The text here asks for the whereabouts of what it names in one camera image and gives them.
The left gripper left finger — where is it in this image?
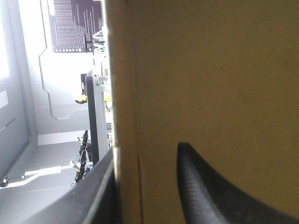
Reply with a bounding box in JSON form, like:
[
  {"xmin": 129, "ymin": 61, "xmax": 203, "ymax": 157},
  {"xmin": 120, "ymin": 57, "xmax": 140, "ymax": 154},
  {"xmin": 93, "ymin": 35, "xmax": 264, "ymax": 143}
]
[{"xmin": 22, "ymin": 147, "xmax": 123, "ymax": 224}]

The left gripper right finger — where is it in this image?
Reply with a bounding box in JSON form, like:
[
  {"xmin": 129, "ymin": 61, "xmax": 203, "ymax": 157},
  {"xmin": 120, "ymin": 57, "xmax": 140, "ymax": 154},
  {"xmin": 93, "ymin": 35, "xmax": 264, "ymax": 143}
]
[{"xmin": 176, "ymin": 141, "xmax": 299, "ymax": 224}]

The brown cardboard box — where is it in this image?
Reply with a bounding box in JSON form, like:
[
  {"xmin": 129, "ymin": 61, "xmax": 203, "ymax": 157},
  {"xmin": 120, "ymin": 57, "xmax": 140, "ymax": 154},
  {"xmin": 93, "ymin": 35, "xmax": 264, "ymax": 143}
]
[{"xmin": 104, "ymin": 0, "xmax": 299, "ymax": 224}]

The white wire rack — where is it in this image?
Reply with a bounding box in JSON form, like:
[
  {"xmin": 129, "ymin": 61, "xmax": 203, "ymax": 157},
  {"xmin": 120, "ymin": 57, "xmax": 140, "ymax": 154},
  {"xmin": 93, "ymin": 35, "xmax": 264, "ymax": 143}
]
[{"xmin": 92, "ymin": 26, "xmax": 110, "ymax": 83}]

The dark wall display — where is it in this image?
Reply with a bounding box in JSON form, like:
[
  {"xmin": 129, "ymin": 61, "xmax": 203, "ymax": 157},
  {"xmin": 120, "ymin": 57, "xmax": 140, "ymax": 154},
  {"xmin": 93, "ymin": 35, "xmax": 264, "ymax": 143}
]
[{"xmin": 52, "ymin": 0, "xmax": 104, "ymax": 53}]

